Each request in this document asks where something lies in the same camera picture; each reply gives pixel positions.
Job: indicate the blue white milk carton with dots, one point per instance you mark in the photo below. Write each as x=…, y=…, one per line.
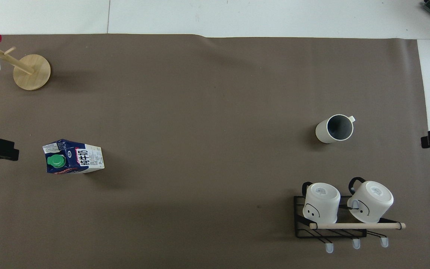
x=84, y=158

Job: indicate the white mug grey inside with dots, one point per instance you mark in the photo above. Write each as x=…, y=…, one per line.
x=327, y=132

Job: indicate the wooden mug tree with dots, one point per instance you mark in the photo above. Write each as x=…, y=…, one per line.
x=33, y=74

